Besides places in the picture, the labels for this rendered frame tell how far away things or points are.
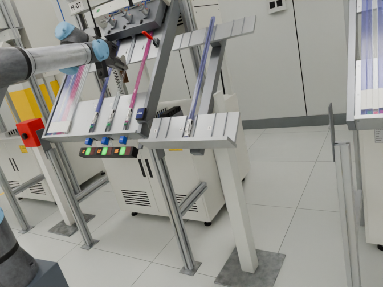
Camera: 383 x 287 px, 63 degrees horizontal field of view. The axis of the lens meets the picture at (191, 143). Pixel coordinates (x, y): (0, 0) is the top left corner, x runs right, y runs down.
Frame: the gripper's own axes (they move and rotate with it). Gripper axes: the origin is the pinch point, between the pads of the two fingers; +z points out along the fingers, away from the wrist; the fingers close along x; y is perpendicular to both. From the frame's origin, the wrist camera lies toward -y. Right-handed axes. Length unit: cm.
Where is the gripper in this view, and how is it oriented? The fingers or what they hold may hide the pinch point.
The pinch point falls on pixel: (124, 69)
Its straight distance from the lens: 155.6
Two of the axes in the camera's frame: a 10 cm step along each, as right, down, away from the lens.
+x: -8.4, 0.3, 5.5
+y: 0.9, -9.8, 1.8
